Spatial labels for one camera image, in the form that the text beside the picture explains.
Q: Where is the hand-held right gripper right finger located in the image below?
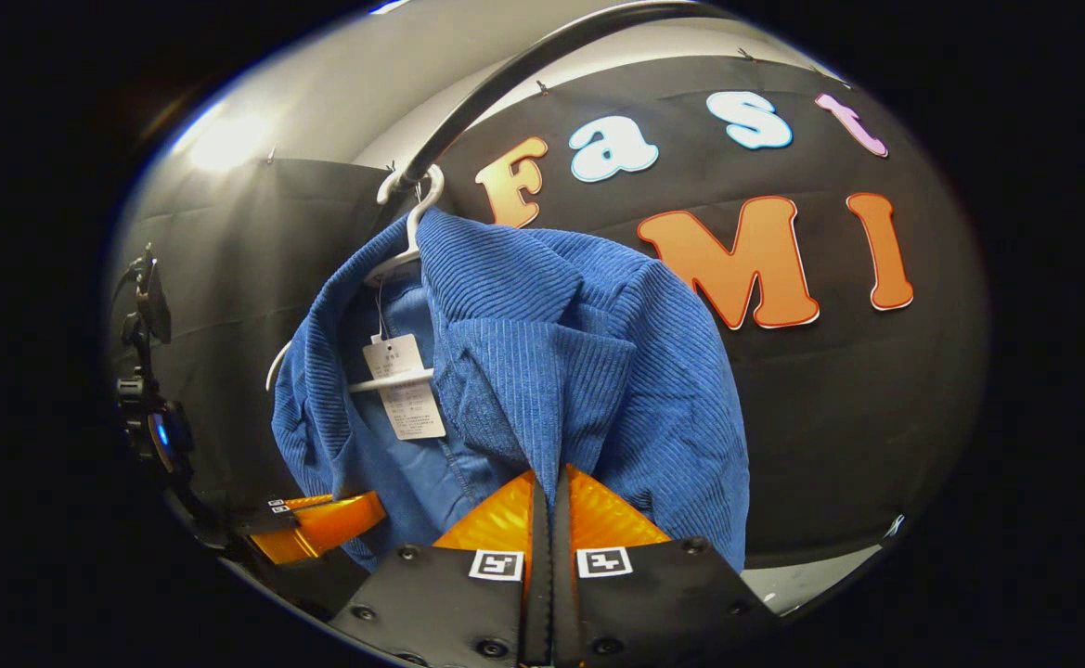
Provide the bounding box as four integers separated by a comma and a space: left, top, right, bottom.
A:
551, 464, 780, 667

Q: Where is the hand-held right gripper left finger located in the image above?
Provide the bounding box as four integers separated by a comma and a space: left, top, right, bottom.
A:
329, 469, 552, 667

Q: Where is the blue corduroy jacket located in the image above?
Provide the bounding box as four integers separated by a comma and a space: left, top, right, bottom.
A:
268, 206, 752, 574

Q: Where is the white plastic clothes hanger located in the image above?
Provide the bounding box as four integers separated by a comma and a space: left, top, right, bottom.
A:
264, 165, 446, 395

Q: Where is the black metal clothes rack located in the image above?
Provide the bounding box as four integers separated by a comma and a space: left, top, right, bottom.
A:
384, 0, 738, 200

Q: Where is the white paper garment tag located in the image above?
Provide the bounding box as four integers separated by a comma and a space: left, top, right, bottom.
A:
361, 334, 447, 442

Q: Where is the black backdrop cloth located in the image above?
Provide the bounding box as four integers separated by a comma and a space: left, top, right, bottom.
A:
110, 56, 988, 567

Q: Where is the black device with cables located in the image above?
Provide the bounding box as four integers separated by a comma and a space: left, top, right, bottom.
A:
113, 243, 198, 488

